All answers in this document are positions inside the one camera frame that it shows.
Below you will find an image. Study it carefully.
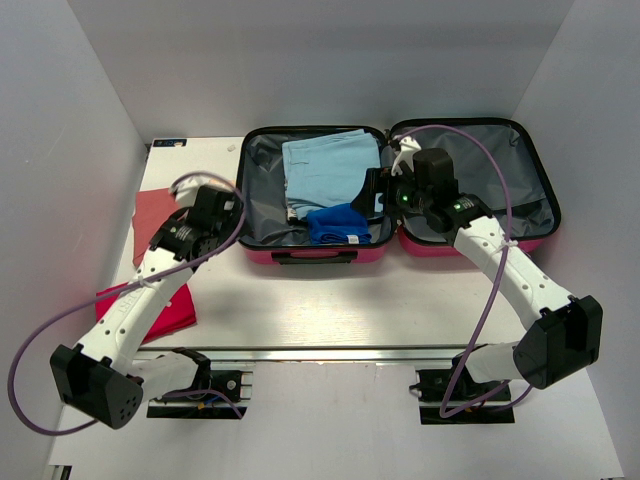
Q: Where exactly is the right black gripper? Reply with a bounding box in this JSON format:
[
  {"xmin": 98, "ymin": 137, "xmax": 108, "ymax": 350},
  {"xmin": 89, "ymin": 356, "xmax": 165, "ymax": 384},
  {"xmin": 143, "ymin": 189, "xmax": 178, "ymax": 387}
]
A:
[{"xmin": 350, "ymin": 164, "xmax": 431, "ymax": 220}]

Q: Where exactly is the salmon pink garment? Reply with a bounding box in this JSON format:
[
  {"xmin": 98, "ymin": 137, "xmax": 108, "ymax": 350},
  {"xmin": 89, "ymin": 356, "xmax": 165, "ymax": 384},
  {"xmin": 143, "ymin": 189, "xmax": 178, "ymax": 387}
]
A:
[{"xmin": 131, "ymin": 188, "xmax": 178, "ymax": 267}]

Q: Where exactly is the light blue garment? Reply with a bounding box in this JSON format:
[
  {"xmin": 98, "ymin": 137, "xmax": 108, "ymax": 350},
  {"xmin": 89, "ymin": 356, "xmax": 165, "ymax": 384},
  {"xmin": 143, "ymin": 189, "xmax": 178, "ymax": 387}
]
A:
[{"xmin": 282, "ymin": 129, "xmax": 380, "ymax": 221}]

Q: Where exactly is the royal blue towel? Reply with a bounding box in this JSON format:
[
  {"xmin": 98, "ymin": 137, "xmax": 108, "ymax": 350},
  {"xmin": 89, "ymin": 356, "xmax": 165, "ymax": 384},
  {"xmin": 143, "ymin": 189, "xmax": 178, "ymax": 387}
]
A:
[{"xmin": 306, "ymin": 203, "xmax": 372, "ymax": 245}]

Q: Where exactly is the bright red garment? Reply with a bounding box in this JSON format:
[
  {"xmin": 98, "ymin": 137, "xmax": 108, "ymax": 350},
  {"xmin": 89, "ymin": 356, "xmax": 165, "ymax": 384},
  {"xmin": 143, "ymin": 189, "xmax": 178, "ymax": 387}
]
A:
[{"xmin": 94, "ymin": 283, "xmax": 197, "ymax": 345}]

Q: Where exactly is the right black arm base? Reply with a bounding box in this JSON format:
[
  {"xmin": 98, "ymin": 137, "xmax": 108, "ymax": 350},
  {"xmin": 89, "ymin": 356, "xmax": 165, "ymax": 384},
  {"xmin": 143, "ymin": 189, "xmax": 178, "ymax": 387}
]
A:
[{"xmin": 409, "ymin": 362, "xmax": 516, "ymax": 426}]

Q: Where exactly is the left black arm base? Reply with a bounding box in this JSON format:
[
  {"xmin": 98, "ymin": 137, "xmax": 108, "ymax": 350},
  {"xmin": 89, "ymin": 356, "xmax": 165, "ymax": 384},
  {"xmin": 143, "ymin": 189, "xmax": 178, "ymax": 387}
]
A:
[{"xmin": 146, "ymin": 364, "xmax": 254, "ymax": 420}]

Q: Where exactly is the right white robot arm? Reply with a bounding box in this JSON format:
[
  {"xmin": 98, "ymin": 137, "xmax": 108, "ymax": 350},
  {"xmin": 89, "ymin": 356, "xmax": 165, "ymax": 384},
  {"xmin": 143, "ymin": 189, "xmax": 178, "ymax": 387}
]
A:
[{"xmin": 351, "ymin": 148, "xmax": 603, "ymax": 399}]

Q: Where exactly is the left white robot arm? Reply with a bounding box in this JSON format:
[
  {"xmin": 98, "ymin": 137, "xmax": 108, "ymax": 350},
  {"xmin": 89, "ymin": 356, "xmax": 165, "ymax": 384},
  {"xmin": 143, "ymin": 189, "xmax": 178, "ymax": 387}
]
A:
[{"xmin": 50, "ymin": 184, "xmax": 244, "ymax": 429}]

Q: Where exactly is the blue label sticker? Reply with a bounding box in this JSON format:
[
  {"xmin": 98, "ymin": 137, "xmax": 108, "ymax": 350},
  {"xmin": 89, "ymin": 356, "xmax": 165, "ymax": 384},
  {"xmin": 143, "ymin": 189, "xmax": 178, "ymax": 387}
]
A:
[{"xmin": 151, "ymin": 139, "xmax": 187, "ymax": 148}]

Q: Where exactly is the pink hard-shell suitcase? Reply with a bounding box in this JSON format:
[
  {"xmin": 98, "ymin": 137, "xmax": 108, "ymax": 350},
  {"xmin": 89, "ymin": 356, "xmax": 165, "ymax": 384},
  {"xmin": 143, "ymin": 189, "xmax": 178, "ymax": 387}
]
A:
[{"xmin": 237, "ymin": 117, "xmax": 561, "ymax": 265}]

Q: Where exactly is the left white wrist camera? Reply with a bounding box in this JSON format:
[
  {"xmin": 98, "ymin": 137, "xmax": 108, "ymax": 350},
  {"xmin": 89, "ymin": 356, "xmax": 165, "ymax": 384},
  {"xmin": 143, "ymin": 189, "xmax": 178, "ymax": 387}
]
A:
[{"xmin": 169, "ymin": 176, "xmax": 201, "ymax": 207}]

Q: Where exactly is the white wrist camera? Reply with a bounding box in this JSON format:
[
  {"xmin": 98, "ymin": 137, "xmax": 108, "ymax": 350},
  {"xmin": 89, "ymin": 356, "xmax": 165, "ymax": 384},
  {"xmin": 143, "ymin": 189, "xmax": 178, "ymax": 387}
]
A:
[
  {"xmin": 391, "ymin": 136, "xmax": 422, "ymax": 176},
  {"xmin": 169, "ymin": 176, "xmax": 201, "ymax": 207}
]

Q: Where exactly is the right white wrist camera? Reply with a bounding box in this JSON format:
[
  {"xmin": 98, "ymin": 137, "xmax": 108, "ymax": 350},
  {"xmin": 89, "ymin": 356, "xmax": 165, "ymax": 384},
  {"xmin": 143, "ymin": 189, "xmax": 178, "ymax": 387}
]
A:
[{"xmin": 391, "ymin": 136, "xmax": 422, "ymax": 176}]

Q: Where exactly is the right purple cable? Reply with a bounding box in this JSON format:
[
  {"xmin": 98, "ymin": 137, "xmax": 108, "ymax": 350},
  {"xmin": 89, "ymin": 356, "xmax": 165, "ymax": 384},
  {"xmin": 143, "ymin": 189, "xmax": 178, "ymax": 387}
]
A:
[{"xmin": 387, "ymin": 124, "xmax": 537, "ymax": 419}]

